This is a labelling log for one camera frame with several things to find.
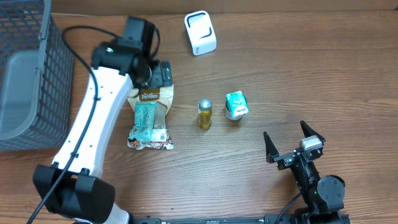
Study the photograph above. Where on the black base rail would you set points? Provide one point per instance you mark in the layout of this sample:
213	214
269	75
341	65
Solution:
267	219

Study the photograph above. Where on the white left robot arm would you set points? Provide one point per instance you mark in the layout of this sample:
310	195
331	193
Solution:
71	185

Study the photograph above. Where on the white barcode scanner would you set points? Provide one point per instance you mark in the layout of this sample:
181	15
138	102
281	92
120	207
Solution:
200	32

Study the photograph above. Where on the green white yogurt cup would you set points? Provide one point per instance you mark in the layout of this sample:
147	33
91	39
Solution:
236	105

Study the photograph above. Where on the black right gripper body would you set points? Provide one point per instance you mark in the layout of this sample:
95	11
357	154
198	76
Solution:
305	175

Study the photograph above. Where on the grey plastic mesh basket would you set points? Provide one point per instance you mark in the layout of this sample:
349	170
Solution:
36	77

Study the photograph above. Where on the yellow liquid glass bottle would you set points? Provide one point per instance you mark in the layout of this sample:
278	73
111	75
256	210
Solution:
204	113

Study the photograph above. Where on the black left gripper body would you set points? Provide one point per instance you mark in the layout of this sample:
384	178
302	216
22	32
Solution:
165	76

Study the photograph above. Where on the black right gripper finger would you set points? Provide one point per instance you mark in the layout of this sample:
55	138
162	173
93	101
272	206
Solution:
271	151
308	131

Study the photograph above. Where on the brown white snack bag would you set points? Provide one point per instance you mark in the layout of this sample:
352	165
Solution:
163	96

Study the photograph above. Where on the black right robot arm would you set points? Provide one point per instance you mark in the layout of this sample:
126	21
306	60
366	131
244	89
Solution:
320	199

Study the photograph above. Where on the teal snack packet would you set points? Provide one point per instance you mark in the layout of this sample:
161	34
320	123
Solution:
143	122

